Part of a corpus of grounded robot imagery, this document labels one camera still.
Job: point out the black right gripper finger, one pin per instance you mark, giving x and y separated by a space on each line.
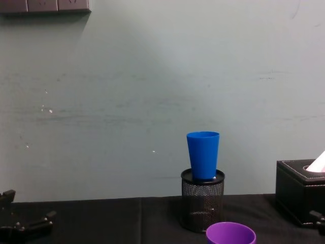
318 216

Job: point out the black leather tissue box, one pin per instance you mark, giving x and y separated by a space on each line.
292 193

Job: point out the white paper tissue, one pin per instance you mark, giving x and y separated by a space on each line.
318 164

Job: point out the black table cloth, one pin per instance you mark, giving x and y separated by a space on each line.
101 221

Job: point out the purple plastic cup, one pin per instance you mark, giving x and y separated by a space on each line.
229 233

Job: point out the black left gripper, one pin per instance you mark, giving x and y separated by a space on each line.
10 235

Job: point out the black mesh pen holder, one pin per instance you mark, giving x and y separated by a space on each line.
203 200

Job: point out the grey wall socket panel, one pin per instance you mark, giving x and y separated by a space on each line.
42 5
73 4

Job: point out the blue plastic cup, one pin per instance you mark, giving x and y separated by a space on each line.
203 155

